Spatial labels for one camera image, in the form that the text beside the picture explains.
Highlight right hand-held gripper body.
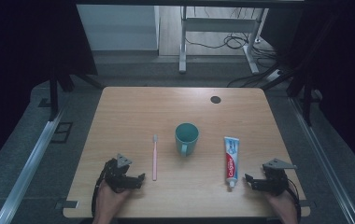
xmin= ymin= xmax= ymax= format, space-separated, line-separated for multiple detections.
xmin=249 ymin=158 xmax=298 ymax=197

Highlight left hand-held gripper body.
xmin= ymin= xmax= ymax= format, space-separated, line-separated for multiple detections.
xmin=103 ymin=153 xmax=140 ymax=194

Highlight pink toothbrush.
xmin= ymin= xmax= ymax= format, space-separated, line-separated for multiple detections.
xmin=151 ymin=133 xmax=159 ymax=182

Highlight white red toothpaste tube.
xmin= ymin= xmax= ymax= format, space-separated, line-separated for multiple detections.
xmin=223 ymin=135 xmax=241 ymax=189

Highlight teal cup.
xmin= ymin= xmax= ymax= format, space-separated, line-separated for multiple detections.
xmin=174 ymin=122 xmax=201 ymax=158

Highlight person's right hand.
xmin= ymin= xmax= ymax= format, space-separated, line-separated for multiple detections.
xmin=263 ymin=188 xmax=295 ymax=217

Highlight black stand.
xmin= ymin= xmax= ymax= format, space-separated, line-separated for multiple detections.
xmin=48 ymin=60 xmax=106 ymax=123
xmin=261 ymin=66 xmax=323 ymax=127

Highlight white power strip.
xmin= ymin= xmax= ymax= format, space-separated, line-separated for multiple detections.
xmin=264 ymin=68 xmax=284 ymax=83

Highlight dark curtain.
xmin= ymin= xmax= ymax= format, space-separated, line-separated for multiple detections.
xmin=0 ymin=0 xmax=99 ymax=180
xmin=259 ymin=0 xmax=355 ymax=175

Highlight white cabinet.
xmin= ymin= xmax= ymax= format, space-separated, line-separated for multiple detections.
xmin=76 ymin=4 xmax=161 ymax=52

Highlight left hand-held gripper black cable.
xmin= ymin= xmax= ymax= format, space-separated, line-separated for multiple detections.
xmin=91 ymin=160 xmax=113 ymax=217

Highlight hand-held gripper black cable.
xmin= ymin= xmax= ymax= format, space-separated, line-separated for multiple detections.
xmin=286 ymin=178 xmax=303 ymax=224
xmin=91 ymin=160 xmax=113 ymax=217

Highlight right hand-held gripper black cable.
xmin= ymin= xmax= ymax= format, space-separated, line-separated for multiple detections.
xmin=286 ymin=178 xmax=303 ymax=224

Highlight aluminium floor rail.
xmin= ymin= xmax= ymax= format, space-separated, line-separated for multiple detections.
xmin=0 ymin=106 xmax=67 ymax=224
xmin=288 ymin=95 xmax=355 ymax=224

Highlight black floor frame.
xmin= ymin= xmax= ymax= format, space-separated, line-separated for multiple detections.
xmin=50 ymin=121 xmax=74 ymax=145

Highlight black floor cables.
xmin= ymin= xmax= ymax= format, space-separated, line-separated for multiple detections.
xmin=185 ymin=31 xmax=281 ymax=69

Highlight white desk frame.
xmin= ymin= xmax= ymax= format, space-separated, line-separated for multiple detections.
xmin=178 ymin=5 xmax=271 ymax=75

